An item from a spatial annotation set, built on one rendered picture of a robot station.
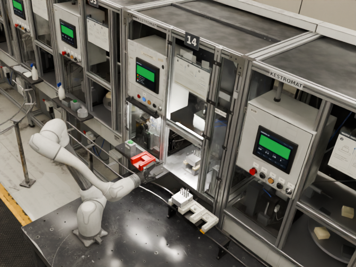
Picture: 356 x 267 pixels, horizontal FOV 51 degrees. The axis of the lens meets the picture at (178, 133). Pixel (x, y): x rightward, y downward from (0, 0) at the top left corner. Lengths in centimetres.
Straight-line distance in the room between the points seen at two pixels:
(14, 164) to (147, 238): 234
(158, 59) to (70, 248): 143
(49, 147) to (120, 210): 87
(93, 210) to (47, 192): 165
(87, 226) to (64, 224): 30
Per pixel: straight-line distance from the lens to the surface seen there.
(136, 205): 299
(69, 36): 352
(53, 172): 444
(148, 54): 268
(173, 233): 281
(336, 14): 578
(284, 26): 287
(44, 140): 239
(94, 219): 263
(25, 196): 421
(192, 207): 274
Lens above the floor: 279
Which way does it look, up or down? 34 degrees down
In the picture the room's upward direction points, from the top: 5 degrees clockwise
